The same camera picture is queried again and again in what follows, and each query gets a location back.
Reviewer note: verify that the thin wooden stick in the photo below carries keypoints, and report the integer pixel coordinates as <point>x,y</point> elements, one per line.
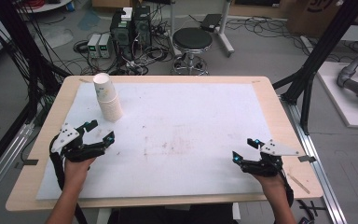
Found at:
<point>298,183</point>

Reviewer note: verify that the stack of white paper cups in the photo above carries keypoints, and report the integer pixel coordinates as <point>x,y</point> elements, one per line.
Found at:
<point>109,104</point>

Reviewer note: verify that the round white table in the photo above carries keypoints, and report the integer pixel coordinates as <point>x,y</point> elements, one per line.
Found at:
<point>43,5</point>

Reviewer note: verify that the person's right hand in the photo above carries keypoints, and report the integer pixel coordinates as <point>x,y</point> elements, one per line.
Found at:
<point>272,186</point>

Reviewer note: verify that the black flat device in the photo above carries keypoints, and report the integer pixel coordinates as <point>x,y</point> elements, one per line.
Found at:
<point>210,22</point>

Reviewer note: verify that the black round stool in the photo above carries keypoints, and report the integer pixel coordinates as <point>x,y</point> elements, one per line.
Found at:
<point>192,39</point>

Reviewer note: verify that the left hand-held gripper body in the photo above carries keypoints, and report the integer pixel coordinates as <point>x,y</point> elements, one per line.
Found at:
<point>66,135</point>

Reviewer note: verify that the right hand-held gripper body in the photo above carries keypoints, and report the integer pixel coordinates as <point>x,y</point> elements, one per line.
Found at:
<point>276,149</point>

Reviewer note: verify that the black metal frame post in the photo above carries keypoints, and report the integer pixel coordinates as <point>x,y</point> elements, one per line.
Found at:
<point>21,46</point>
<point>317,59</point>

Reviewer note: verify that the aluminium floor rail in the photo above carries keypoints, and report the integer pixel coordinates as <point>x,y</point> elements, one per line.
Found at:
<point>3,165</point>
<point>320,174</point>

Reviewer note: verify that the person's left hand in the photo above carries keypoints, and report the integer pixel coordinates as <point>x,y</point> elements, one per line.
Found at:
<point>74,172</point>

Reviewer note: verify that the brown cardboard box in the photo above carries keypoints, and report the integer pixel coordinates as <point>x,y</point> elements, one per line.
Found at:
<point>320,15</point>

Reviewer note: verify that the white foam mat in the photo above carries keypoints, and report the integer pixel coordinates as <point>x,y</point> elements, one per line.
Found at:
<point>183,130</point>

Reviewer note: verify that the black floor clamp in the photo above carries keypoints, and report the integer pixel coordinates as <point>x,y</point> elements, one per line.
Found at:
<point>309,211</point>

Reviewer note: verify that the white floor platform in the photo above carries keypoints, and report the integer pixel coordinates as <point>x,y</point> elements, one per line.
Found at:
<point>345,105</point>

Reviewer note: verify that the black tape piece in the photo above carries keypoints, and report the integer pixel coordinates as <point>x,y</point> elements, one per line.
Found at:
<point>31,162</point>
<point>308,159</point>

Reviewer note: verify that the black computer tower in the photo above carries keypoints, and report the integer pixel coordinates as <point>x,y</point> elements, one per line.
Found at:
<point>121,35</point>
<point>142,29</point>

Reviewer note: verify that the grey bench power supply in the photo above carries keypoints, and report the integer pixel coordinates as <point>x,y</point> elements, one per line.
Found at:
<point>105,46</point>
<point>93,46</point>

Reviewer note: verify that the light wooden table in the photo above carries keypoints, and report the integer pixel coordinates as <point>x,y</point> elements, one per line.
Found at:
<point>31,186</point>

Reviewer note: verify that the small white box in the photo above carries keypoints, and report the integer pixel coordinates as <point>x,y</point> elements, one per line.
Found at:
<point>126,14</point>

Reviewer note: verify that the person's dark trousers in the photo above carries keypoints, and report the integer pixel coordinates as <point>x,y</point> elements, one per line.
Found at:
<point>174,216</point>

